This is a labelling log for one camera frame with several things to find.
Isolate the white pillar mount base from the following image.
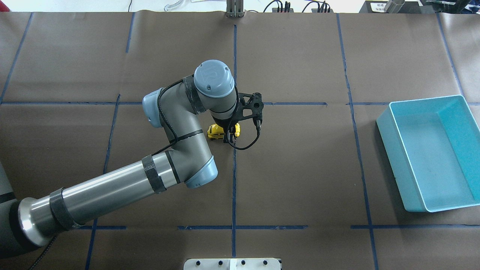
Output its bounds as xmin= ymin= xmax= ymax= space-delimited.
xmin=183 ymin=258 xmax=282 ymax=270

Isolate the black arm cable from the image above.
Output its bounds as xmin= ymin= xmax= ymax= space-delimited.
xmin=150 ymin=79 xmax=262 ymax=158

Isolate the aluminium frame post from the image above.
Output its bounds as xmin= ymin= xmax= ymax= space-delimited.
xmin=226 ymin=0 xmax=245 ymax=18

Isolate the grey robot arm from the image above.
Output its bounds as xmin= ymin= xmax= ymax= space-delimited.
xmin=0 ymin=60 xmax=239 ymax=258

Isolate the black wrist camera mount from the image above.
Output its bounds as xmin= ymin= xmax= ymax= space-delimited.
xmin=234 ymin=92 xmax=264 ymax=128

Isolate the light blue plastic bin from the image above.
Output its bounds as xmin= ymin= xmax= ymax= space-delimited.
xmin=376 ymin=94 xmax=480 ymax=213

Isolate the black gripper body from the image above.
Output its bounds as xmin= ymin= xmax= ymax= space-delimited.
xmin=211 ymin=109 xmax=240 ymax=135

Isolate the yellow beetle toy car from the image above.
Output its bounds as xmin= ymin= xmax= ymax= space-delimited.
xmin=207 ymin=123 xmax=241 ymax=140

